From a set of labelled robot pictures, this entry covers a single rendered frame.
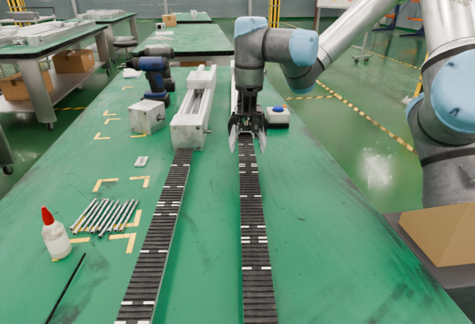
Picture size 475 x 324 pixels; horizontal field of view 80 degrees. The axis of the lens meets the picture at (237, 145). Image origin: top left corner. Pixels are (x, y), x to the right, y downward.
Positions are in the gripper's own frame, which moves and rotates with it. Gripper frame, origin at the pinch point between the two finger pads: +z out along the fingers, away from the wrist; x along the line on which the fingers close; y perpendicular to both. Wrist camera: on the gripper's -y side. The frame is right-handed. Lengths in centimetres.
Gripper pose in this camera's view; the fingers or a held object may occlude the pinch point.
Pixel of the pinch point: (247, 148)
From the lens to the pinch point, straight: 83.6
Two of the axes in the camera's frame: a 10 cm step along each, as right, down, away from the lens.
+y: 0.1, 4.7, -8.8
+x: 10.0, 0.0, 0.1
